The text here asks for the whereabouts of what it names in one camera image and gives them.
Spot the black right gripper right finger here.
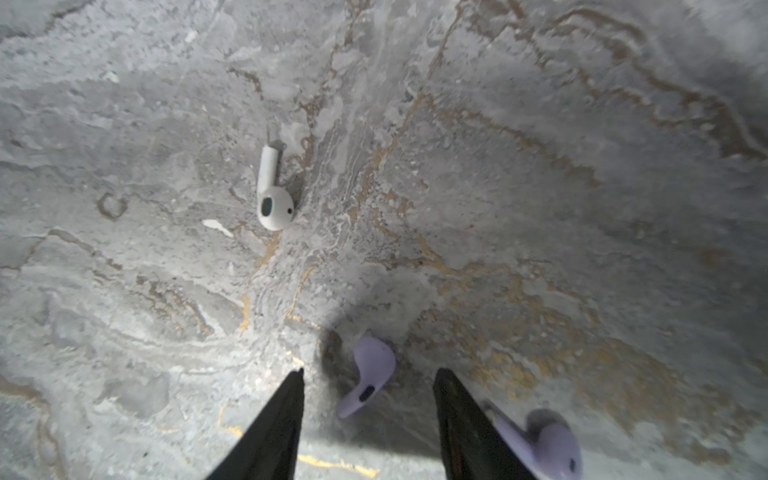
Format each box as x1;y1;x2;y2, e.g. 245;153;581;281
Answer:
433;367;535;480

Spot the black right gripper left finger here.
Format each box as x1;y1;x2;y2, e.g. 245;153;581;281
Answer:
207;368;305;480

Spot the purple earbud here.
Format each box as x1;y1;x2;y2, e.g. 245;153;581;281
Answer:
485;407;584;480
336;335;396;419

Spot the white earbud on table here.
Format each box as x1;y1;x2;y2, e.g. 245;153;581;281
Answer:
257;145;295;231

